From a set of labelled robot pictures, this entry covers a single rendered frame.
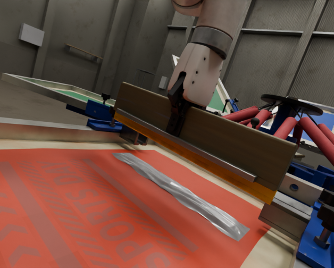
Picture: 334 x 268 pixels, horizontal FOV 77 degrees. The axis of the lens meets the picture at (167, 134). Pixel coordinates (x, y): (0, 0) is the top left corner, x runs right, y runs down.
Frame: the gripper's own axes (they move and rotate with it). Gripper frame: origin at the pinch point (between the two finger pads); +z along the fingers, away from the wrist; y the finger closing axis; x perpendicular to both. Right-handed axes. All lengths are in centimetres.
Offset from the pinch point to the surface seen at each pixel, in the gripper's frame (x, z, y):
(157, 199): 3.9, 13.8, 4.8
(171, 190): 2.7, 13.4, -1.0
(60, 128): -24.9, 10.9, 11.0
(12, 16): -995, -91, -212
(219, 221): 14.3, 13.0, -1.0
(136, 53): -867, -154, -704
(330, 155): 25, -4, -71
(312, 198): 25.5, 7.6, -32.3
